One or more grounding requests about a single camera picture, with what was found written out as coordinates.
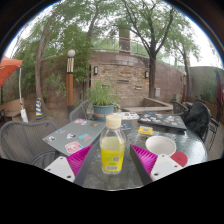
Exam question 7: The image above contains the white sticker sheet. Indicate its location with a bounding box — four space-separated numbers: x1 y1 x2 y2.
109 111 140 121

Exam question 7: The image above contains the clear bottle with yellow label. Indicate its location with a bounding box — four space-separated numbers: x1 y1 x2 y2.
99 114 127 175

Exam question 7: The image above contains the small yellow card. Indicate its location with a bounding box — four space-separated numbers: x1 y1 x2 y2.
138 125 154 136

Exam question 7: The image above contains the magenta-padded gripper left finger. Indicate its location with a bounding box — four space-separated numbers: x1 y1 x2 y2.
44 143 98 187

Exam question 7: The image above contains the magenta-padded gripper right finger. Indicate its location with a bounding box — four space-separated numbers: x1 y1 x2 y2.
129 143 185 186

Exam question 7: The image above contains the dark patio chair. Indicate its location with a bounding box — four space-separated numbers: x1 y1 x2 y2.
172 100 222 149

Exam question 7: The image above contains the flat round red coaster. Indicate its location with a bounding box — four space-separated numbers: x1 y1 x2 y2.
170 151 189 168

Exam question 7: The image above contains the orange canopy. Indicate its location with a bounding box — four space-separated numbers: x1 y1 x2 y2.
0 55 24 88

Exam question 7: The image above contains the white mug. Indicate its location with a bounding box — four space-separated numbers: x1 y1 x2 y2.
145 135 178 158

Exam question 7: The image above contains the white canopy leg weight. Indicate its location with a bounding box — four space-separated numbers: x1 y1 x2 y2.
19 108 29 123

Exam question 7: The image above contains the wooden lamp post with globe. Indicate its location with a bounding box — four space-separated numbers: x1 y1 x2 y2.
65 49 77 116

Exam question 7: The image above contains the black backpack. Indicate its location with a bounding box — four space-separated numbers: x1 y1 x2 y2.
182 101 212 136

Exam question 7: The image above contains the blue and yellow striped cone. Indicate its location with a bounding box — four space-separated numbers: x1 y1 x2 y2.
34 97 46 118

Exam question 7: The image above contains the grey laptop with stickers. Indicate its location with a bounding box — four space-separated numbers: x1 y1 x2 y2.
42 118 107 157

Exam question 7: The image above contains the green plant in teal pot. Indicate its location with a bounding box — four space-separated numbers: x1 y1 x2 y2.
85 81 118 123

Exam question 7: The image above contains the black laptop with stickers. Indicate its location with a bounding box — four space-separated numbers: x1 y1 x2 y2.
137 112 188 131

